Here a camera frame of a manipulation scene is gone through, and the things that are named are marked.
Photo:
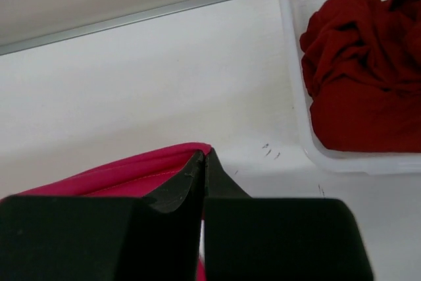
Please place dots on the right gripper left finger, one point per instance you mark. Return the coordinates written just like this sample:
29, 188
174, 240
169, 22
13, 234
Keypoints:
98, 238

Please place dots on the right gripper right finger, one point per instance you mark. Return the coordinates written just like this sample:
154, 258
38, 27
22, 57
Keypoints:
284, 238

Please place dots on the white plastic basket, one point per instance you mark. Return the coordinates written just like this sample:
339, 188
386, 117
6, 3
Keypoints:
295, 18

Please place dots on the pink t-shirt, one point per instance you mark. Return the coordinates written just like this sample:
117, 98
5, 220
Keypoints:
131, 175

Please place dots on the dark red t-shirt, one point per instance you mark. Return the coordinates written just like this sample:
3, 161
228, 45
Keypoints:
361, 66

